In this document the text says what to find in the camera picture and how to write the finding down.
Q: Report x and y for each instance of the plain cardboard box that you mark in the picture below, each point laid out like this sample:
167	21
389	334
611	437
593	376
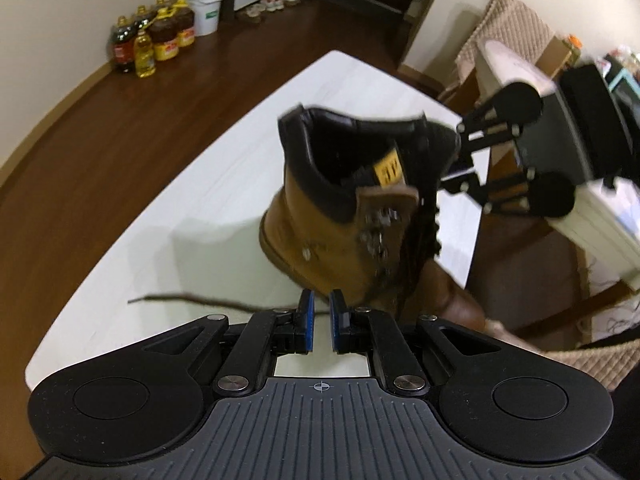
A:
555	57

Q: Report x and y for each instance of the row of shoes and slippers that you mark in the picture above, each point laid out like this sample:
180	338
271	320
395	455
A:
270	5

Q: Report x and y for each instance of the cream quilted seat cover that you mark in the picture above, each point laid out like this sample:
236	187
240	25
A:
590	365

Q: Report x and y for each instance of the white plastic bucket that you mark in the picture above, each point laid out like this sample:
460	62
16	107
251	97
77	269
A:
205	10

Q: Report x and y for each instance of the orange lidded jar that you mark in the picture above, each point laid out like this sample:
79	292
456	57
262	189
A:
573	42

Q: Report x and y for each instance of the cluster of cooking oil bottles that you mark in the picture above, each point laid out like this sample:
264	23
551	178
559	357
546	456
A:
165	40

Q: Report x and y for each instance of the beige quilted blanket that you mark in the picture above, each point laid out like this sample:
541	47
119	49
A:
510	30

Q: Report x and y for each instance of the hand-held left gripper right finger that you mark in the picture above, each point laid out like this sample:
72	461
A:
335	322

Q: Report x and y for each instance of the large table with pale cloth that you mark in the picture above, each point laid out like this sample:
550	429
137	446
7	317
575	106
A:
605	240

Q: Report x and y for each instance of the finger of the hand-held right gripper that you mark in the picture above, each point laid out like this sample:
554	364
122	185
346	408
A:
462	186
462	132

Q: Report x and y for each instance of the teal framed small screen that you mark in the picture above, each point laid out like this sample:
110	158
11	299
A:
630	90

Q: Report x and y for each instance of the person's dark clothing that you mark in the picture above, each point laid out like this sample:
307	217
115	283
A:
627	425

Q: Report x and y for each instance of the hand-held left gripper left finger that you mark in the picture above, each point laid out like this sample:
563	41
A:
307	320

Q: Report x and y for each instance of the tan leather boot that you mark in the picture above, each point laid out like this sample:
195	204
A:
320	240

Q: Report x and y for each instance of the white side table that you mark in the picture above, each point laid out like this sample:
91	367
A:
225	135

